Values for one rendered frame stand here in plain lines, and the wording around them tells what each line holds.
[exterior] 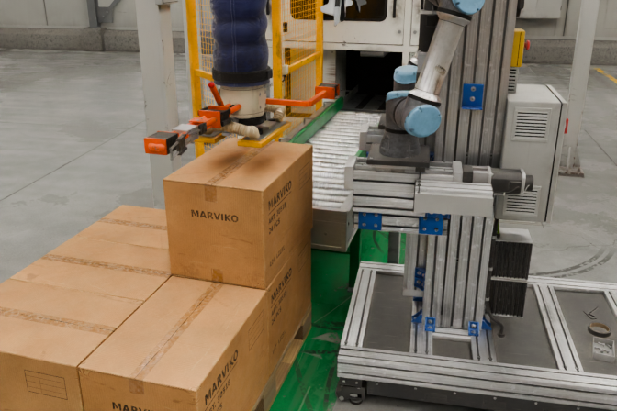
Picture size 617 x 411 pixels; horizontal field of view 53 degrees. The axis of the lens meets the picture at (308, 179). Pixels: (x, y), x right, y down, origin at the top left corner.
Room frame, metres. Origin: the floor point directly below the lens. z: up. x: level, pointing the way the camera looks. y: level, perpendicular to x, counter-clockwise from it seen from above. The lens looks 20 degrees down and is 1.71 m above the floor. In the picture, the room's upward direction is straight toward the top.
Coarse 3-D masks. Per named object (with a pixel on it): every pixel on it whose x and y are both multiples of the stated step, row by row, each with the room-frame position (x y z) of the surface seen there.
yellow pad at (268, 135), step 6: (270, 120) 2.40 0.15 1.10; (276, 126) 2.40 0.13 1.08; (282, 126) 2.42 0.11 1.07; (288, 126) 2.45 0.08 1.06; (264, 132) 2.30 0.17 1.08; (270, 132) 2.30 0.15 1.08; (276, 132) 2.32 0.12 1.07; (282, 132) 2.38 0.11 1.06; (246, 138) 2.22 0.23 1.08; (258, 138) 2.22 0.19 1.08; (264, 138) 2.24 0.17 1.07; (270, 138) 2.25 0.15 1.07; (240, 144) 2.19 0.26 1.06; (246, 144) 2.19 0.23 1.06; (252, 144) 2.18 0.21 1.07; (258, 144) 2.17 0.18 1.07; (264, 144) 2.20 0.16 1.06
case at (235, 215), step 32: (224, 160) 2.37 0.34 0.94; (256, 160) 2.37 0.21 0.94; (288, 160) 2.37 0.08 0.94; (192, 192) 2.10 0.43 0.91; (224, 192) 2.06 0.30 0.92; (256, 192) 2.03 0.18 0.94; (288, 192) 2.28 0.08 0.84; (192, 224) 2.11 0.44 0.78; (224, 224) 2.07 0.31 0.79; (256, 224) 2.03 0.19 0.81; (288, 224) 2.28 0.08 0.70; (192, 256) 2.11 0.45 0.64; (224, 256) 2.07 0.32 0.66; (256, 256) 2.03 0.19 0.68; (288, 256) 2.27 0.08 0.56
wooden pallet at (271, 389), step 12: (300, 324) 2.42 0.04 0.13; (300, 336) 2.46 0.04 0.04; (288, 348) 2.40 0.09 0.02; (300, 348) 2.42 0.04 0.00; (288, 360) 2.31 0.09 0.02; (276, 372) 2.22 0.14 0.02; (276, 384) 2.14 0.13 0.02; (264, 396) 1.97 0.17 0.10; (252, 408) 1.85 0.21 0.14; (264, 408) 1.96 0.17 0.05
